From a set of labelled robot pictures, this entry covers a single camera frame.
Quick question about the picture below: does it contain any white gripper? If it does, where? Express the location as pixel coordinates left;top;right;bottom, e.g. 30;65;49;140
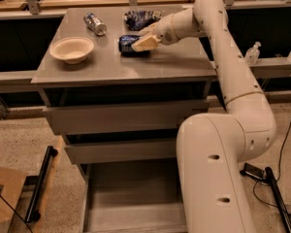
131;15;176;52

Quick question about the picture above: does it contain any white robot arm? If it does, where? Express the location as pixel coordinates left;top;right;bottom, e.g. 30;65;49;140
132;0;276;233

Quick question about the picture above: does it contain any grey drawer cabinet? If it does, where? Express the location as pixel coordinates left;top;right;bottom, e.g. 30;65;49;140
30;5;217;233

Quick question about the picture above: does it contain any grey top drawer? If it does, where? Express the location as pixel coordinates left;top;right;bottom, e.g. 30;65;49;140
43;100;210;135

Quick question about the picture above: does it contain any grey middle drawer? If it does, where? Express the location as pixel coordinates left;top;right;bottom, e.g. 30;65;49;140
65;139;176;164

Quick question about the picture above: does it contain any open grey bottom drawer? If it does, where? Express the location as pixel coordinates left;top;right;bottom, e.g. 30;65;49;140
80;159;187;233

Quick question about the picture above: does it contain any blue chip bag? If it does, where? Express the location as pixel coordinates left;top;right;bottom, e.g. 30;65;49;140
124;10;162;31

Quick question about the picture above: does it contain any white paper bowl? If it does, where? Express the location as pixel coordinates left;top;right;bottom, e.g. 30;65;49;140
49;37;94;64

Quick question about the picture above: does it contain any clear sanitizer pump bottle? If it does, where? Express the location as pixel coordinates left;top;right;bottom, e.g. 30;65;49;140
244;42;261;65

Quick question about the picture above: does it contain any small black device floor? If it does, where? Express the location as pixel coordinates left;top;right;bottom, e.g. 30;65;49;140
240;163;265;181

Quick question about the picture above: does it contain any cardboard box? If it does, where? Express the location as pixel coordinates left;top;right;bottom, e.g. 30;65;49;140
0;166;26;233

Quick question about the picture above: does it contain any black bar left floor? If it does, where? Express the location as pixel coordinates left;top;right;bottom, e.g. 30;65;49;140
25;146;58;223

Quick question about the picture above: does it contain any black bar floor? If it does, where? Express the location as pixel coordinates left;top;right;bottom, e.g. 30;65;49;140
265;167;291;233
25;146;58;223

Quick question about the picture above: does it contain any black bar right floor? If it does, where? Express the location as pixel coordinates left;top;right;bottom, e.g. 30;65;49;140
265;167;291;233

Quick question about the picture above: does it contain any black cable right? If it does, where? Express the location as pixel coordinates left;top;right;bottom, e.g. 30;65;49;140
252;78;291;233

